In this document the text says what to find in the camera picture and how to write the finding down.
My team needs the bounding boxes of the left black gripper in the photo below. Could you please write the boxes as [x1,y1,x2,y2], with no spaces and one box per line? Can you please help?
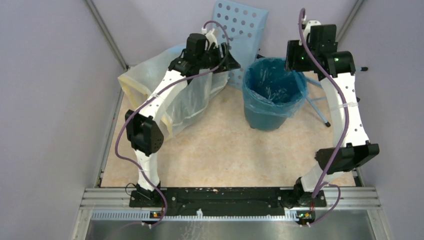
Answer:
[197,42,241,74]

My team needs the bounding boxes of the translucent white bag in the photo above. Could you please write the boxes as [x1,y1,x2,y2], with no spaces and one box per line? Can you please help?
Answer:
[118,44,229,141]

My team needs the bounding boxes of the white cable duct strip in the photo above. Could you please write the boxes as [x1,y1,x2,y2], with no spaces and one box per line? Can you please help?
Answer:
[91,209,299,222]

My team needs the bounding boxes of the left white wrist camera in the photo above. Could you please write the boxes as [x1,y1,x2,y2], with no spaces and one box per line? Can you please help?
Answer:
[201,27,218,50]

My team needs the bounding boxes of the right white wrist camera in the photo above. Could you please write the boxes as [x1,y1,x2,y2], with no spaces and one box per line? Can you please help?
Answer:
[301,20,321,36]

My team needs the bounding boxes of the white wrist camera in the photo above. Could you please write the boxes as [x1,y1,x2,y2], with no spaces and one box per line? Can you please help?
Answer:
[201,27,218,50]
[301,20,321,36]

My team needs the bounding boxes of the blue plastic trash bag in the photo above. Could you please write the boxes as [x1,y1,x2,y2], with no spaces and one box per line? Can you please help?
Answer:
[241,57,309,118]

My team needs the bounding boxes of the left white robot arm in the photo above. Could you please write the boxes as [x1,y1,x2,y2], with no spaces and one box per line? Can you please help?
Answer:
[125,33,240,207]

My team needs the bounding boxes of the teal plastic trash bin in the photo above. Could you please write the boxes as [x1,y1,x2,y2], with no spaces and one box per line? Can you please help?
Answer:
[243,59,307,131]

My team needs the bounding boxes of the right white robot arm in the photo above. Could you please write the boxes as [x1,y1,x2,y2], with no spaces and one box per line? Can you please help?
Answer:
[282,20,380,208]

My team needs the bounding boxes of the aluminium frame post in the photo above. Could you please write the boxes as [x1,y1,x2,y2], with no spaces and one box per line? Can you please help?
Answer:
[335,0,366,44]
[82,0,129,72]

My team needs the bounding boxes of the left aluminium frame post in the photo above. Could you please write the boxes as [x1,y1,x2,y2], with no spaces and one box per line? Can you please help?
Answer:
[82,0,129,72]

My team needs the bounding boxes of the right aluminium frame post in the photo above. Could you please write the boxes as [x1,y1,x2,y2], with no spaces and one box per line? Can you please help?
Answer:
[335,0,366,44]

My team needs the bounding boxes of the light blue perforated stool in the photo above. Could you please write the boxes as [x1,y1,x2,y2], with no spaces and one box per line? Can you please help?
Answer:
[209,0,369,128]

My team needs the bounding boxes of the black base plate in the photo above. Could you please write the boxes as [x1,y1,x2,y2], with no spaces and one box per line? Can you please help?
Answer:
[129,187,327,217]

